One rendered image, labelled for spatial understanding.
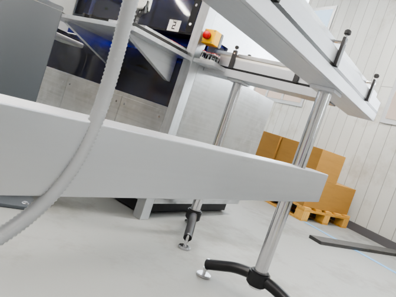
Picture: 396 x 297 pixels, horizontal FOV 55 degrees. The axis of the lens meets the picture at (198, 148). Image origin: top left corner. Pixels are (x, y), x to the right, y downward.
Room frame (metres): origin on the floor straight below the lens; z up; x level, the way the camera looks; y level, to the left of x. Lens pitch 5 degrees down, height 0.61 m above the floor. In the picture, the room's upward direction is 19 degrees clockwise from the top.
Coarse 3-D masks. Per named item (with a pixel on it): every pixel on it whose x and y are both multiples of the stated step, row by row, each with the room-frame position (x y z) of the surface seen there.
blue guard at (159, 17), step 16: (80, 0) 2.55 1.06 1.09; (96, 0) 2.45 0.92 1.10; (112, 0) 2.36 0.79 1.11; (160, 0) 2.13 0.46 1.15; (176, 0) 2.06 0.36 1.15; (192, 0) 1.99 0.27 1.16; (112, 16) 2.34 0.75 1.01; (144, 16) 2.17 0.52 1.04; (160, 16) 2.10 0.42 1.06; (176, 16) 2.04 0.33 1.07
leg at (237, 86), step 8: (232, 80) 1.92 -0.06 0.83; (240, 80) 1.89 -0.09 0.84; (232, 88) 1.93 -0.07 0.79; (240, 88) 1.93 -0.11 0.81; (232, 96) 1.92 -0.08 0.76; (232, 104) 1.92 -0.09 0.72; (224, 112) 1.93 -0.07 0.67; (232, 112) 1.93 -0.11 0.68; (224, 120) 1.92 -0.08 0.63; (224, 128) 1.92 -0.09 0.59; (216, 136) 1.93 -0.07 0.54; (224, 136) 1.93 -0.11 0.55; (216, 144) 1.92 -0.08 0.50; (200, 200) 1.92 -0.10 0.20; (192, 208) 1.93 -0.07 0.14; (200, 208) 1.94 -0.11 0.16
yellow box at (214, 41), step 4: (212, 32) 1.87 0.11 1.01; (216, 32) 1.87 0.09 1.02; (212, 36) 1.87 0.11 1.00; (216, 36) 1.88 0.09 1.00; (220, 36) 1.90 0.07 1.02; (204, 40) 1.89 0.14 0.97; (208, 40) 1.88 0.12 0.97; (212, 40) 1.87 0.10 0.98; (216, 40) 1.88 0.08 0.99; (220, 40) 1.91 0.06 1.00; (208, 44) 1.90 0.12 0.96; (212, 44) 1.87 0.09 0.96; (216, 44) 1.89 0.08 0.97; (220, 44) 1.92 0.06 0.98
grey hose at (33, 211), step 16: (128, 0) 0.55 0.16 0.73; (128, 16) 0.55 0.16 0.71; (128, 32) 0.56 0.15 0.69; (112, 48) 0.55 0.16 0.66; (112, 64) 0.55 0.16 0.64; (112, 80) 0.55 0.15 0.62; (96, 96) 0.56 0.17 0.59; (112, 96) 0.56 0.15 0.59; (96, 112) 0.55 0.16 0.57; (96, 128) 0.55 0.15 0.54; (80, 144) 0.54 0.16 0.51; (80, 160) 0.54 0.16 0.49; (64, 176) 0.53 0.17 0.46; (48, 192) 0.52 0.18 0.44; (32, 208) 0.50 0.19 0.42; (16, 224) 0.48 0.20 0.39; (0, 240) 0.47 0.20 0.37
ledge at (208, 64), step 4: (196, 60) 1.91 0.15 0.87; (200, 60) 1.89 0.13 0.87; (204, 60) 1.88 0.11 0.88; (200, 64) 1.94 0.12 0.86; (204, 64) 1.89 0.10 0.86; (208, 64) 1.86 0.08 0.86; (212, 64) 1.85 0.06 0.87; (216, 64) 1.86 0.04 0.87; (212, 68) 1.95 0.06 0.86; (216, 68) 1.90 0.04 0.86; (220, 68) 1.90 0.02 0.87; (224, 68) 1.92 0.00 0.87
